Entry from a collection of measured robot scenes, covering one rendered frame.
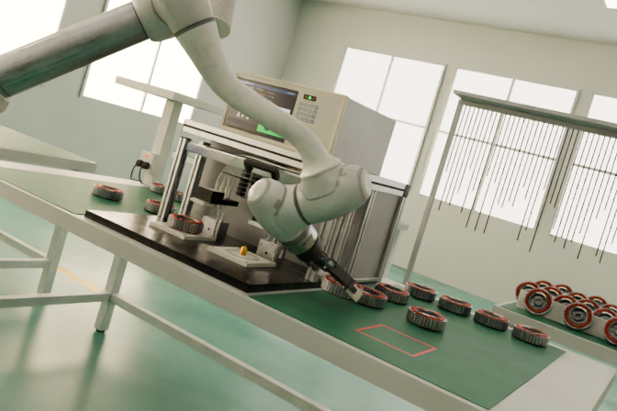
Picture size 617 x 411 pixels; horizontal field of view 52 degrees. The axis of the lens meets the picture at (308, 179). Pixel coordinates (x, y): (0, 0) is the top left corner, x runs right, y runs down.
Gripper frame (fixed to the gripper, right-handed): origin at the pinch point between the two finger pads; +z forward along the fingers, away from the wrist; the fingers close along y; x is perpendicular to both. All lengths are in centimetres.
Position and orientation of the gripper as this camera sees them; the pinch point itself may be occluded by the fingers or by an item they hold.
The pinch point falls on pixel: (341, 285)
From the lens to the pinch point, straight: 174.4
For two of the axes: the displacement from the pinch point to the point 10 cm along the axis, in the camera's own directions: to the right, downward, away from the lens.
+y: 6.0, 2.2, -7.7
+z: 5.0, 6.5, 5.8
